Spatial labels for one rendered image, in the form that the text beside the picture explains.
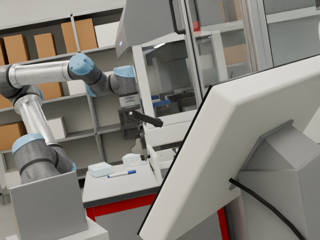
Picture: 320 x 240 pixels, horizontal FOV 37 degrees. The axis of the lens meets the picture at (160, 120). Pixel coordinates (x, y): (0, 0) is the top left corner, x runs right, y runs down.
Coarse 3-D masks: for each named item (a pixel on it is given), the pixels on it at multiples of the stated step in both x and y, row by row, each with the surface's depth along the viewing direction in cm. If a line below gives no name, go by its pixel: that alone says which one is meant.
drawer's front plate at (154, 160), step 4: (148, 144) 195; (148, 148) 186; (148, 152) 188; (152, 152) 175; (152, 156) 168; (156, 156) 168; (152, 160) 173; (156, 160) 168; (152, 164) 177; (156, 164) 168; (156, 168) 168; (152, 172) 187; (156, 172) 168; (160, 172) 169; (156, 176) 169; (160, 176) 169; (156, 180) 174; (160, 180) 169; (160, 184) 169
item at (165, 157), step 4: (172, 148) 196; (156, 152) 194; (160, 152) 194; (164, 152) 194; (168, 152) 195; (172, 152) 195; (160, 156) 194; (164, 156) 195; (168, 156) 195; (172, 156) 195; (160, 160) 195; (164, 160) 195; (168, 160) 195; (172, 160) 171; (160, 164) 170; (164, 164) 170; (168, 164) 171; (160, 168) 170; (164, 168) 170; (168, 168) 170; (164, 172) 170; (164, 176) 171
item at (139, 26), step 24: (144, 0) 255; (168, 0) 257; (120, 24) 311; (144, 24) 256; (168, 24) 258; (120, 48) 340; (144, 72) 259; (144, 96) 260; (168, 120) 263; (168, 144) 266
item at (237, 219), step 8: (232, 200) 194; (240, 200) 180; (224, 208) 213; (232, 208) 196; (240, 208) 182; (232, 216) 200; (240, 216) 185; (232, 224) 203; (240, 224) 188; (232, 232) 207; (240, 232) 191
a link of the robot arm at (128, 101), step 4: (128, 96) 176; (132, 96) 176; (136, 96) 177; (120, 100) 178; (124, 100) 176; (128, 100) 176; (132, 100) 176; (136, 100) 177; (120, 104) 178; (124, 104) 176; (128, 104) 176; (132, 104) 176; (136, 104) 177; (124, 108) 178
